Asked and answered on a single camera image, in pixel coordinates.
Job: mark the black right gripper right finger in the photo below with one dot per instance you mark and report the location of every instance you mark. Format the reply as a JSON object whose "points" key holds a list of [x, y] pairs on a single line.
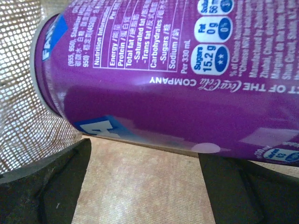
{"points": [[242, 192]]}

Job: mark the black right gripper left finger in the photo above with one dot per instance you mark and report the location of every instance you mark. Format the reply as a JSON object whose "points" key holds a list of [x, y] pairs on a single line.
{"points": [[45, 191]]}

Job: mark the tan canvas tote bag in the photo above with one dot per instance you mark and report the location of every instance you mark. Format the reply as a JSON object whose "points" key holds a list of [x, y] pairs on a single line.
{"points": [[124, 183]]}

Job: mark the purple fanta can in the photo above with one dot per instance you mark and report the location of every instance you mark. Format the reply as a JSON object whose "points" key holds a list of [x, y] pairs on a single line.
{"points": [[209, 76]]}

